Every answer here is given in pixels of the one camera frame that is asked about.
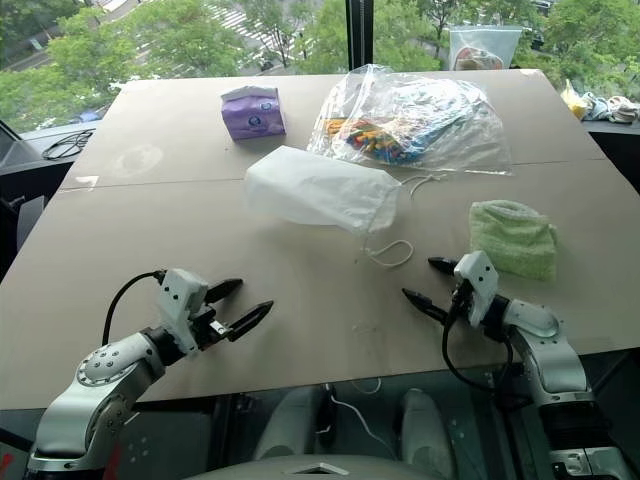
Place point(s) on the grey rounded shape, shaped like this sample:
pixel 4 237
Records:
pixel 292 425
pixel 425 430

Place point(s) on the pile of pale cloths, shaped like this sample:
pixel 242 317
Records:
pixel 612 109

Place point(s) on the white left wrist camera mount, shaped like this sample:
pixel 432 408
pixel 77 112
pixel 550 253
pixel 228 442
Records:
pixel 177 295

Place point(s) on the clear zip bag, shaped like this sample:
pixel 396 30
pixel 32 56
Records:
pixel 480 50

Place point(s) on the green folded towel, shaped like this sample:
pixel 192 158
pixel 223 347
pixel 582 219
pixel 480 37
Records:
pixel 510 240

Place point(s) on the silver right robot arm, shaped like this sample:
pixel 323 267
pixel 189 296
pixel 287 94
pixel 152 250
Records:
pixel 550 360

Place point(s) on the silver robot body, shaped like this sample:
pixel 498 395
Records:
pixel 320 469

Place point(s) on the black window pillar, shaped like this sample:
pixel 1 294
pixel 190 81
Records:
pixel 359 35

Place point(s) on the yellow cloth item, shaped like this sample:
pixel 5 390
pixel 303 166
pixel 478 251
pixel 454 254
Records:
pixel 574 102

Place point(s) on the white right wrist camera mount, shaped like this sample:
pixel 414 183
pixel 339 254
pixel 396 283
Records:
pixel 477 277

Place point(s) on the purple tissue pack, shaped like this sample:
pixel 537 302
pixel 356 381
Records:
pixel 252 115

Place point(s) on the black side equipment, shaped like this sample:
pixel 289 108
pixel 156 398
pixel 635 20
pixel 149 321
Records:
pixel 20 210

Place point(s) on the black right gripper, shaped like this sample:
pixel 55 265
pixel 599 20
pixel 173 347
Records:
pixel 462 302

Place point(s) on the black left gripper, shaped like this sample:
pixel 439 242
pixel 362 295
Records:
pixel 209 327

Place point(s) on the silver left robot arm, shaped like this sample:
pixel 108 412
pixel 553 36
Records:
pixel 100 370

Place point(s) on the clear plastic bag colourful items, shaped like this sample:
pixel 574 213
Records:
pixel 400 125

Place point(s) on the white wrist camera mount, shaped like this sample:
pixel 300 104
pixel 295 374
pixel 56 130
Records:
pixel 177 295
pixel 477 277

